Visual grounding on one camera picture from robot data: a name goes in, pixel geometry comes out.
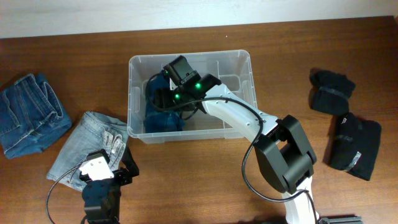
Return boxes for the teal blue garment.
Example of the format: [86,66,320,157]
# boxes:
[143,73,185,133]

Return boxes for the light blue jeans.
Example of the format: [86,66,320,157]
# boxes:
[46,111,129,192]

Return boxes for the small black garment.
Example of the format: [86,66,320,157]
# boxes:
[310,70,356,116]

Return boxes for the large black garment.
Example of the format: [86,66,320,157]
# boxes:
[330,112,382,181]

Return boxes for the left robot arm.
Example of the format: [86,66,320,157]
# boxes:
[79,148,139,224]

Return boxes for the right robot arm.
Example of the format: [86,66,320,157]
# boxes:
[149,55,320,223]

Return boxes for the clear plastic storage container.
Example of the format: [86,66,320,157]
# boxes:
[127,50,257,144]

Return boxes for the dark blue folded jeans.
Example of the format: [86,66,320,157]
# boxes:
[1,74,72,159]

